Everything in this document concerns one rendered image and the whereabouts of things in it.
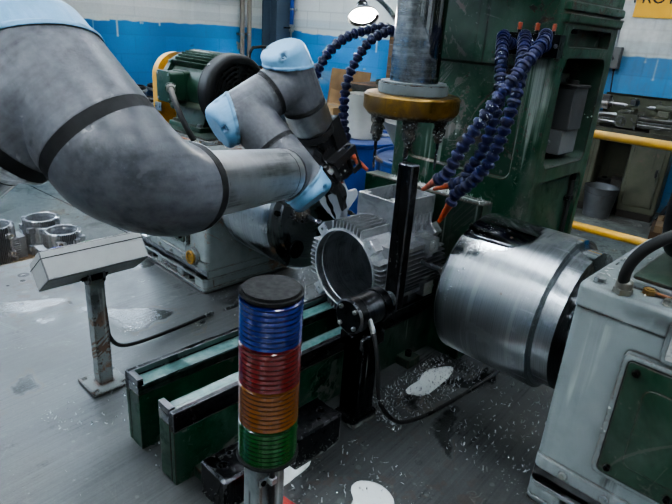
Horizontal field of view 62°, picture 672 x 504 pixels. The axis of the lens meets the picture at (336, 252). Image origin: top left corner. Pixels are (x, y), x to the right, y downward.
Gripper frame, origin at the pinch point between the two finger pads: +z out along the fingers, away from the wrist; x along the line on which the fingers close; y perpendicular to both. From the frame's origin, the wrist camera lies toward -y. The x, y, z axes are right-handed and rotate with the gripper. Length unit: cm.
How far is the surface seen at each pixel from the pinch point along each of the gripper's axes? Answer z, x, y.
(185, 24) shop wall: 137, 572, 289
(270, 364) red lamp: -30, -38, -39
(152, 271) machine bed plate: 20, 57, -23
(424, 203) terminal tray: 2.6, -11.3, 12.8
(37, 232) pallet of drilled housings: 79, 242, -22
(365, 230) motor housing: -2.3, -9.6, -1.8
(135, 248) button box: -14.8, 15.1, -31.5
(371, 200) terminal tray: -1.8, -4.7, 5.7
